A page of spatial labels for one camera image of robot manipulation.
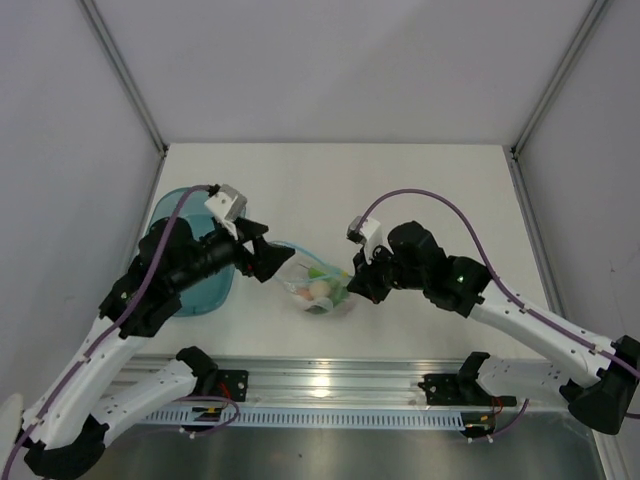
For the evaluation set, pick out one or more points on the green cucumber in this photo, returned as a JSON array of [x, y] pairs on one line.
[[339, 294]]

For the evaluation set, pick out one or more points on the aluminium table edge rail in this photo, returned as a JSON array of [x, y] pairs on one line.
[[392, 384]]

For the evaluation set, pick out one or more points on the left aluminium frame post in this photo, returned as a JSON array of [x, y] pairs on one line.
[[122, 72]]

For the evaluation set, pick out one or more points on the white garlic bulb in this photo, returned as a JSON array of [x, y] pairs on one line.
[[320, 289]]

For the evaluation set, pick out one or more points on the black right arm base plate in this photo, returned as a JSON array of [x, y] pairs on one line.
[[444, 389]]

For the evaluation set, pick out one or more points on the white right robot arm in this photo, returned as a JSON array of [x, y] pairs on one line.
[[465, 287]]

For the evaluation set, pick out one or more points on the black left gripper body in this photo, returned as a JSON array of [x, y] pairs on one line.
[[221, 251]]

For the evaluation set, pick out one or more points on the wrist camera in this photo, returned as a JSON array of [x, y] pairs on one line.
[[368, 233], [226, 205]]

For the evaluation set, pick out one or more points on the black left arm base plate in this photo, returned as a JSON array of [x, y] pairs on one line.
[[232, 384]]

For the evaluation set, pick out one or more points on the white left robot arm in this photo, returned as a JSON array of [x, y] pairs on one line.
[[67, 431]]

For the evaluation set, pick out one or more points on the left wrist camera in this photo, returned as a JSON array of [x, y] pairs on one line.
[[226, 205]]

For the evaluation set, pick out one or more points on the clear zip top bag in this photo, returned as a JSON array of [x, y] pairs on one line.
[[294, 274]]

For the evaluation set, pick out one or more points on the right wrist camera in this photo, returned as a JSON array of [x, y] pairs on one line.
[[368, 233]]

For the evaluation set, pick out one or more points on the pink egg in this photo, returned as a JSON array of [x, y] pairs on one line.
[[304, 293]]

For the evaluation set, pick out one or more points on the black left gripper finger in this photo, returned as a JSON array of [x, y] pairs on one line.
[[249, 231], [268, 258]]

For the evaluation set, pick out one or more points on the right aluminium frame post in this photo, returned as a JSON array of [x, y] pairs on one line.
[[571, 54]]

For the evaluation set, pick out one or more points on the white slotted cable duct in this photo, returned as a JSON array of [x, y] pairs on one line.
[[250, 416]]

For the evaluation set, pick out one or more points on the aluminium frame post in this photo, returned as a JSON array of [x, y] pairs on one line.
[[122, 72], [571, 54]]

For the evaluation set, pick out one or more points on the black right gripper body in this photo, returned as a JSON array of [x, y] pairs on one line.
[[380, 277]]

